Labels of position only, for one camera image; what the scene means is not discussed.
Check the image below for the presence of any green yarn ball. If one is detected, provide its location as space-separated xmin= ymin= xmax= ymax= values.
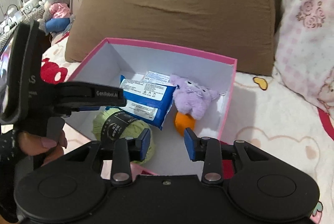
xmin=92 ymin=107 xmax=156 ymax=164

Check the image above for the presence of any orange ball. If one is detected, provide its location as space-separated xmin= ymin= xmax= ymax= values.
xmin=174 ymin=111 xmax=196 ymax=136

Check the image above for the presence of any blue wet wipes pack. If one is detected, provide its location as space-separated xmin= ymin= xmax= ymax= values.
xmin=120 ymin=75 xmax=176 ymax=130

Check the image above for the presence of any purple Kuromi plush toy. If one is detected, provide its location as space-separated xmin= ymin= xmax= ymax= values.
xmin=169 ymin=75 xmax=220 ymax=120

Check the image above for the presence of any white tissue pack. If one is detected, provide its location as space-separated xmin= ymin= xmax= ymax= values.
xmin=142 ymin=71 xmax=171 ymax=85

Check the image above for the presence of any person left hand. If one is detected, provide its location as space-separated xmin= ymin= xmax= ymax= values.
xmin=18 ymin=131 xmax=68 ymax=165

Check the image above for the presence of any pink cardboard box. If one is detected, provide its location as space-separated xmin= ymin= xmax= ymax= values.
xmin=70 ymin=38 xmax=237 ymax=175

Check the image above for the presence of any grey plush doll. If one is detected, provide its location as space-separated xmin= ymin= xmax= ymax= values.
xmin=38 ymin=0 xmax=71 ymax=34

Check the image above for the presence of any cluttered side table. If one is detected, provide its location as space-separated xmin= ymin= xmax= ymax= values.
xmin=1 ymin=0 xmax=44 ymax=46

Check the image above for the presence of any pink checked cartoon pillow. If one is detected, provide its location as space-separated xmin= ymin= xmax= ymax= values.
xmin=275 ymin=0 xmax=333 ymax=116

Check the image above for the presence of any brown embroidered pillow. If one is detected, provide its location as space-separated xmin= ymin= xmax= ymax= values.
xmin=65 ymin=0 xmax=280 ymax=76

